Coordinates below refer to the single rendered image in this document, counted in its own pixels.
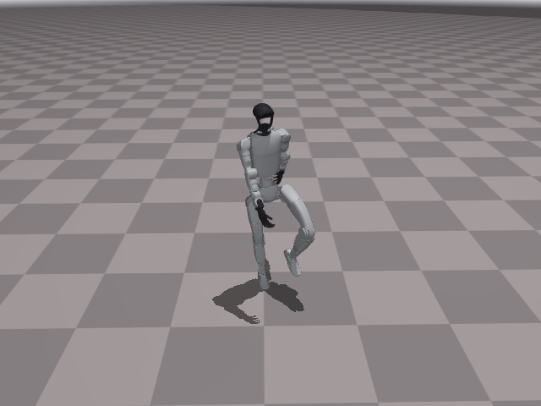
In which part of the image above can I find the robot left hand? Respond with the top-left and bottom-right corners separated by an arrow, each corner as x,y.
274,170 -> 284,184

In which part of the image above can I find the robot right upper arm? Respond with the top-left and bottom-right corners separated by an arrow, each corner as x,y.
237,137 -> 258,179

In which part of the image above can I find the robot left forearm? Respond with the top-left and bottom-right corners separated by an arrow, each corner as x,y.
277,153 -> 290,172

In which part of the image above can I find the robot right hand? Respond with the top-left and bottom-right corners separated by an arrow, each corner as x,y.
255,199 -> 275,228

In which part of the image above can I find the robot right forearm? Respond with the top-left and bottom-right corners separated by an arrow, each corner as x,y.
245,170 -> 264,207

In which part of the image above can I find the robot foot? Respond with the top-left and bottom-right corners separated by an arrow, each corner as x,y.
284,249 -> 301,277
258,269 -> 270,289

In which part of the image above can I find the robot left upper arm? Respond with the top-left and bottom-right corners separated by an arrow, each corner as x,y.
277,129 -> 291,162

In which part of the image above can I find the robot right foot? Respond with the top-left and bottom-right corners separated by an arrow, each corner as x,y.
258,269 -> 270,289

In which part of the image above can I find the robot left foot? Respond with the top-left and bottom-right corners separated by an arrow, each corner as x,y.
284,249 -> 301,277

